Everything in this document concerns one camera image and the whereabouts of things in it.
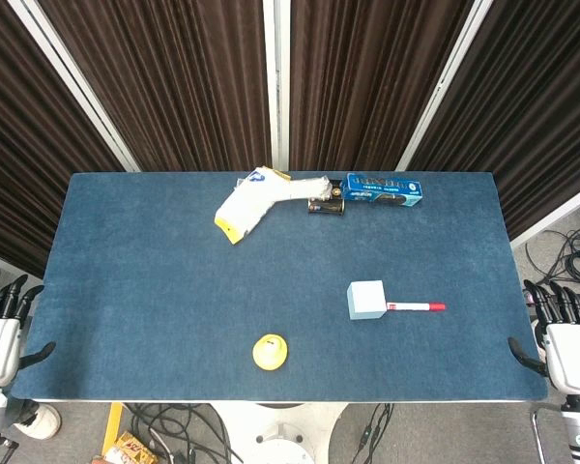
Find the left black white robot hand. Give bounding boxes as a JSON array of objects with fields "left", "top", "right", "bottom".
[{"left": 0, "top": 274, "right": 57, "bottom": 389}]

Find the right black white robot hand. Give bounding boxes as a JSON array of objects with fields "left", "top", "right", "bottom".
[{"left": 507, "top": 279, "right": 580, "bottom": 395}]

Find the red marker pen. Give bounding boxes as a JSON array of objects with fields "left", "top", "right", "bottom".
[{"left": 385, "top": 301, "right": 448, "bottom": 313}]

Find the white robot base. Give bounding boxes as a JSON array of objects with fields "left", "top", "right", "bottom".
[{"left": 206, "top": 401, "right": 350, "bottom": 464}]

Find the light blue cube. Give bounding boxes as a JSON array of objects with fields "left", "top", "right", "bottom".
[{"left": 346, "top": 279, "right": 389, "bottom": 322}]

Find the white shoe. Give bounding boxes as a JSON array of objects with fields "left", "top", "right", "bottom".
[{"left": 13, "top": 403, "right": 62, "bottom": 441}]

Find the yellow bar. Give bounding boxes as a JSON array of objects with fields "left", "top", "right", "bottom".
[{"left": 101, "top": 401, "right": 126, "bottom": 456}]

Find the yellow printed carton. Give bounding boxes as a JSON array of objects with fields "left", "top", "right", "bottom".
[{"left": 101, "top": 429, "right": 160, "bottom": 464}]

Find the blue felt table mat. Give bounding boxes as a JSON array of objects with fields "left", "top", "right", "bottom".
[{"left": 10, "top": 170, "right": 549, "bottom": 403}]

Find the brown pleated partition screen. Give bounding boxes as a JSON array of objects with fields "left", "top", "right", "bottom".
[
  {"left": 275, "top": 0, "right": 494, "bottom": 173},
  {"left": 0, "top": 0, "right": 141, "bottom": 279},
  {"left": 395, "top": 0, "right": 580, "bottom": 250},
  {"left": 7, "top": 0, "right": 279, "bottom": 173}
]

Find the blue Oreo cookie box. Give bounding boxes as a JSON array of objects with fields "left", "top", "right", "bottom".
[{"left": 341, "top": 172, "right": 424, "bottom": 209}]

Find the yellow pear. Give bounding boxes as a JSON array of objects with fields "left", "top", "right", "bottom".
[{"left": 251, "top": 333, "right": 291, "bottom": 372}]

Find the white package with yellow end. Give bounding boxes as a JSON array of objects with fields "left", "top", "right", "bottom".
[{"left": 214, "top": 166, "right": 292, "bottom": 247}]

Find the black battery pack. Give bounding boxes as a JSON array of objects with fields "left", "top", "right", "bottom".
[{"left": 306, "top": 178, "right": 348, "bottom": 217}]

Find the white plastic cup sleeve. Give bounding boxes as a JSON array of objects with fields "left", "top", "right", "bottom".
[{"left": 269, "top": 174, "right": 334, "bottom": 204}]

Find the black coiled cable bundle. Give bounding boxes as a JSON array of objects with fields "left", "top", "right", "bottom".
[{"left": 523, "top": 197, "right": 580, "bottom": 292}]

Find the black floor cable bundle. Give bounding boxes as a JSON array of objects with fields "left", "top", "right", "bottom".
[{"left": 124, "top": 402, "right": 246, "bottom": 464}]

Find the black cable with inline plug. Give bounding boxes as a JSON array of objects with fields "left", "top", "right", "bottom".
[{"left": 349, "top": 402, "right": 395, "bottom": 464}]

